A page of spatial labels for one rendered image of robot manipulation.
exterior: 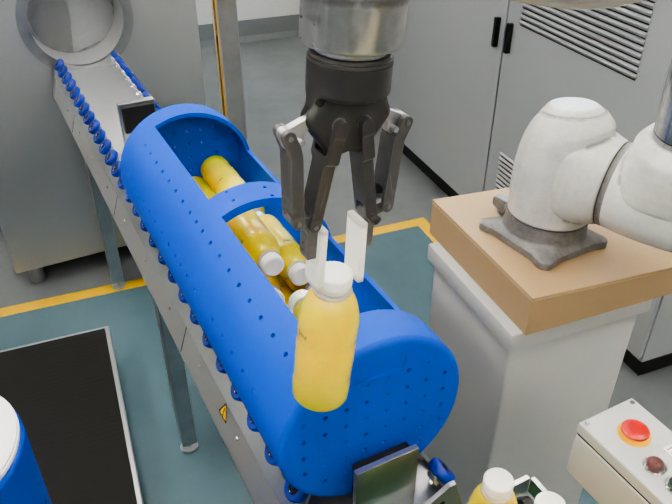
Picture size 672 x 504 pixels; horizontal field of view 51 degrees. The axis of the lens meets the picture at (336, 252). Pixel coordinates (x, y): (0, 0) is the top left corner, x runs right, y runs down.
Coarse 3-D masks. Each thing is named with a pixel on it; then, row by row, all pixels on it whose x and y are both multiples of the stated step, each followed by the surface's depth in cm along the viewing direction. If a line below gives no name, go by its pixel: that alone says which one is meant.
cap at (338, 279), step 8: (328, 264) 72; (336, 264) 72; (344, 264) 72; (328, 272) 71; (336, 272) 71; (344, 272) 71; (352, 272) 71; (328, 280) 70; (336, 280) 70; (344, 280) 70; (352, 280) 71; (328, 288) 70; (336, 288) 70; (344, 288) 70; (336, 296) 71
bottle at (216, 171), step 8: (208, 160) 153; (216, 160) 153; (224, 160) 154; (208, 168) 152; (216, 168) 150; (224, 168) 150; (232, 168) 151; (208, 176) 151; (216, 176) 148; (224, 176) 147; (232, 176) 147; (240, 176) 150; (208, 184) 152; (216, 184) 147; (224, 184) 145; (232, 184) 145; (216, 192) 147
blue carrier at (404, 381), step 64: (192, 128) 155; (128, 192) 149; (192, 192) 124; (256, 192) 119; (192, 256) 116; (256, 320) 98; (384, 320) 92; (256, 384) 95; (384, 384) 92; (448, 384) 99; (320, 448) 93; (384, 448) 100
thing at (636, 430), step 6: (630, 420) 93; (636, 420) 93; (624, 426) 93; (630, 426) 92; (636, 426) 92; (642, 426) 92; (624, 432) 92; (630, 432) 92; (636, 432) 92; (642, 432) 92; (648, 432) 92; (630, 438) 91; (636, 438) 91; (642, 438) 91
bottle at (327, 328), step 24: (312, 288) 72; (312, 312) 72; (336, 312) 71; (312, 336) 73; (336, 336) 72; (312, 360) 74; (336, 360) 74; (312, 384) 76; (336, 384) 77; (312, 408) 78; (336, 408) 79
